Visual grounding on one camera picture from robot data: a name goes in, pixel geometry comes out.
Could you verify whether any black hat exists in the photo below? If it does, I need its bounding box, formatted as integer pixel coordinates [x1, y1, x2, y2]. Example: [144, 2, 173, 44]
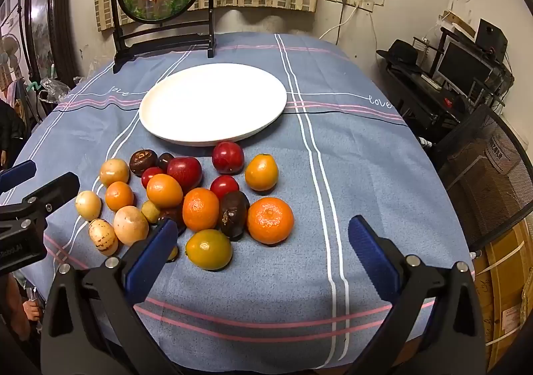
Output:
[376, 39, 421, 67]

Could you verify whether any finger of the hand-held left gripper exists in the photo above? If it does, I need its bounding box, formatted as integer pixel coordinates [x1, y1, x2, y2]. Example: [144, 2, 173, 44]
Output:
[0, 159, 37, 194]
[0, 172, 81, 234]

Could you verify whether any small orange tangerine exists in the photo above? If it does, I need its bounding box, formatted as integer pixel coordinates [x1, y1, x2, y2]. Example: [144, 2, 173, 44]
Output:
[105, 181, 135, 212]

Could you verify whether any small yellow green fruit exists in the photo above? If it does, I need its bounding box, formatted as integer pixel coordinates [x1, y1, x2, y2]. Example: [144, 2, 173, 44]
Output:
[141, 200, 162, 225]

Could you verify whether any spotted tan passion fruit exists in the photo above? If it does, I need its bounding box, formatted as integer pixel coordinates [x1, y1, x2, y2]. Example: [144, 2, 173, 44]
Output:
[88, 218, 119, 256]

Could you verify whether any round red plum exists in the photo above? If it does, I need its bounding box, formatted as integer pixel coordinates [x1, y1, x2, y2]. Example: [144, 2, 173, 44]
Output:
[212, 141, 245, 174]

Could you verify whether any striped blue tablecloth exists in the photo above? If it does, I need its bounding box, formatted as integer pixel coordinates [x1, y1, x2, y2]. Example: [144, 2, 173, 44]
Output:
[8, 31, 475, 375]

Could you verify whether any standing fan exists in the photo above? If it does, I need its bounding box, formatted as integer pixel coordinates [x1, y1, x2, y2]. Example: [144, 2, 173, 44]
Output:
[0, 35, 21, 86]

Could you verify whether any round tan passion fruit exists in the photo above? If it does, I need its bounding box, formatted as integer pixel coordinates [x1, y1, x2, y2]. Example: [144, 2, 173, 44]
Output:
[99, 158, 131, 188]
[75, 190, 103, 221]

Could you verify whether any small red tomato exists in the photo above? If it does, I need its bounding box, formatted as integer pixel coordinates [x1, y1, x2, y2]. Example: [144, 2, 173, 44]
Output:
[141, 167, 164, 189]

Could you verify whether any black speaker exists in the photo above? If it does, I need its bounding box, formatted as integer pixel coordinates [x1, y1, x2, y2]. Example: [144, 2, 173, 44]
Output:
[475, 19, 509, 53]

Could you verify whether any white power cable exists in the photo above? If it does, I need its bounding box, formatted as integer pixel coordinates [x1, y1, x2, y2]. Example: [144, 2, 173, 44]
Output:
[318, 4, 361, 44]

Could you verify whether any dark purple passion fruit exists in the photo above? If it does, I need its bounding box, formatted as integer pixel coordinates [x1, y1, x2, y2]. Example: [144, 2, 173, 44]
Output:
[219, 191, 251, 241]

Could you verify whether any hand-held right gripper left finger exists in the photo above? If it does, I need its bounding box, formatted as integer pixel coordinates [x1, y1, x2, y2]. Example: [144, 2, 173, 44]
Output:
[40, 217, 184, 375]

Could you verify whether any computer monitor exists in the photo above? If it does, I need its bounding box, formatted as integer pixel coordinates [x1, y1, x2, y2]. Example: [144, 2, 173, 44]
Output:
[435, 41, 494, 88]

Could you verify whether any green orange persimmon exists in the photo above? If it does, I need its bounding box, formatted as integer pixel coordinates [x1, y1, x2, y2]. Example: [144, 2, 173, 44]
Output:
[185, 229, 233, 271]

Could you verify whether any orange yellow persimmon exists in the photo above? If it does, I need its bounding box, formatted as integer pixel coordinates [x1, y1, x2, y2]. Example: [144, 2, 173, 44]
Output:
[244, 153, 279, 192]

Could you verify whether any dark maroon fruit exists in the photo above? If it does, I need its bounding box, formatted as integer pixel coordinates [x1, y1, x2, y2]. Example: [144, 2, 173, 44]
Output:
[158, 204, 187, 236]

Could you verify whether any dark brown mangosteen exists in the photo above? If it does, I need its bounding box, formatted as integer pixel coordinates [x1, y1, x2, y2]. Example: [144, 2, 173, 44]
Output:
[129, 149, 159, 178]

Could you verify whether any dark framed mirror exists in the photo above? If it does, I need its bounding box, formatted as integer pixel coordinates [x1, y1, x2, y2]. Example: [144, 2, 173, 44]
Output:
[23, 0, 80, 84]

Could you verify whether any large tan passion fruit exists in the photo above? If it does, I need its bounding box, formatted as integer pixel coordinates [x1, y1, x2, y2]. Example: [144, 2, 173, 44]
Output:
[113, 205, 150, 246]

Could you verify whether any black desk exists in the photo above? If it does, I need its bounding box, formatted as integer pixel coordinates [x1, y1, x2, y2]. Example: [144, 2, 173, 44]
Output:
[385, 62, 471, 142]

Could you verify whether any cardboard box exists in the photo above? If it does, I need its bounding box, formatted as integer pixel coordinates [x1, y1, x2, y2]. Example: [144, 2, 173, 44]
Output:
[472, 221, 533, 371]

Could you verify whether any white round plate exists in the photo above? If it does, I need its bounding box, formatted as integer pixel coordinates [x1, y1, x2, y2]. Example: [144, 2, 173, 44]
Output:
[139, 63, 288, 146]

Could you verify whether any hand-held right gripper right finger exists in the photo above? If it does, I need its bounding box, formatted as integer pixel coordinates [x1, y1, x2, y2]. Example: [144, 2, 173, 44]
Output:
[347, 214, 488, 375]

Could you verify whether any clear plastic bag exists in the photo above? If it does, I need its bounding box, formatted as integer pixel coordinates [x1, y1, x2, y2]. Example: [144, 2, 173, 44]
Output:
[37, 77, 71, 105]

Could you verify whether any large red plum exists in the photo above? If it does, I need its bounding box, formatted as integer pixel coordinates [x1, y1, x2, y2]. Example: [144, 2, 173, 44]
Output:
[167, 157, 203, 192]

